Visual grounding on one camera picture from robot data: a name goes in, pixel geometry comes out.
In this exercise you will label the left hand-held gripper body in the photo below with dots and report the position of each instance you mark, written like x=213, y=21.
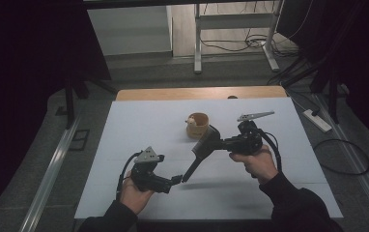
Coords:
x=145, y=177

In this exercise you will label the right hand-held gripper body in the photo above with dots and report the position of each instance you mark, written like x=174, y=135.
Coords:
x=245, y=143

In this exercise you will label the person's left hand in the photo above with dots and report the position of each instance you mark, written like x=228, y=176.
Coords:
x=134, y=196

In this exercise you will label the person's right hand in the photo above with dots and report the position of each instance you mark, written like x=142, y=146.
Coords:
x=258, y=164

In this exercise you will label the brown ceramic cup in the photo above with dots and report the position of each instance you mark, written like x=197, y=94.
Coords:
x=199, y=127

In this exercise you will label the small animal figure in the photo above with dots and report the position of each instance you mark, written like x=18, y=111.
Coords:
x=191, y=121

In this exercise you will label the dark round knob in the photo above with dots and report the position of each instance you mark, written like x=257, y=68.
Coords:
x=232, y=96

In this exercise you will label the white table sheet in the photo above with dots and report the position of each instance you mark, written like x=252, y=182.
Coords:
x=224, y=199

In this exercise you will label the white power strip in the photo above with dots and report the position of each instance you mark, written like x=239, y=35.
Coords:
x=317, y=121

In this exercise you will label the black stand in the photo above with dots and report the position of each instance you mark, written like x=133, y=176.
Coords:
x=70, y=103
x=334, y=96

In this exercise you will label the grey panel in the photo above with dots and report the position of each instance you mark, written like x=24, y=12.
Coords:
x=131, y=30

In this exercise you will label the dark curtain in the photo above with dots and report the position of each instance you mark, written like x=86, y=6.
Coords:
x=359, y=48
x=28, y=64

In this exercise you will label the aluminium floor rail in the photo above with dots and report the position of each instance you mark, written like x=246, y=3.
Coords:
x=359, y=187
x=49, y=177

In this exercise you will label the white metal stand frame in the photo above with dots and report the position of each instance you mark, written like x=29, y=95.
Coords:
x=234, y=21

